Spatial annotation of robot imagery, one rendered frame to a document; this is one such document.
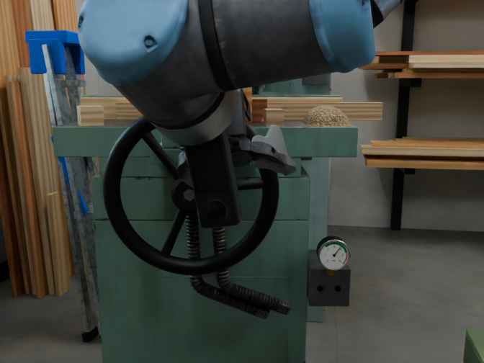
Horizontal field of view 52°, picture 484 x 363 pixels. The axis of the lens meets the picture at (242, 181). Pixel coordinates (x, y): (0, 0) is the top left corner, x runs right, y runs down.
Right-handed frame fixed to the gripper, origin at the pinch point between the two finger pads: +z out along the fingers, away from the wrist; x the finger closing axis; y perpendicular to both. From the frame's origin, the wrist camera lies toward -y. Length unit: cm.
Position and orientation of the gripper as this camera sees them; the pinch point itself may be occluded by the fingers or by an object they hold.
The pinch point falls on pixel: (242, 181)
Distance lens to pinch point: 69.2
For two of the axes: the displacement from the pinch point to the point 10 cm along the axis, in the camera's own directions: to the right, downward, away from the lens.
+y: -0.6, -9.5, 3.0
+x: -9.7, 1.2, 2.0
